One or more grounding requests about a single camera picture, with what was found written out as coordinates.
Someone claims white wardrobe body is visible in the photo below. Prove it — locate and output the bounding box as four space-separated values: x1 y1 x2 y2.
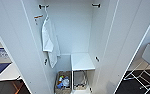
20 0 125 94

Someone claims white clothes hanger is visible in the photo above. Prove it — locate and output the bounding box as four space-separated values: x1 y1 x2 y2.
42 6 50 23

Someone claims black wardrobe hook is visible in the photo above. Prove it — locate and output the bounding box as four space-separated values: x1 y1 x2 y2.
91 3 102 9
37 3 50 10

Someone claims white hanging cloth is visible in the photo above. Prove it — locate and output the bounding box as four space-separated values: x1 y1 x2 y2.
41 16 62 70

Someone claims wire basket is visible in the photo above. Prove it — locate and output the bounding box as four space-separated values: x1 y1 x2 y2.
72 70 89 91

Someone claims orange label sticker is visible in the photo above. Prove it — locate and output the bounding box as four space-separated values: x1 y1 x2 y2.
33 14 45 21

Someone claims wall plate with blue print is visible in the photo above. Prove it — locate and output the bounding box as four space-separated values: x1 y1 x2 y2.
0 46 9 60

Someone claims box with bottles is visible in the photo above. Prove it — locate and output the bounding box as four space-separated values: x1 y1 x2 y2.
54 70 72 94

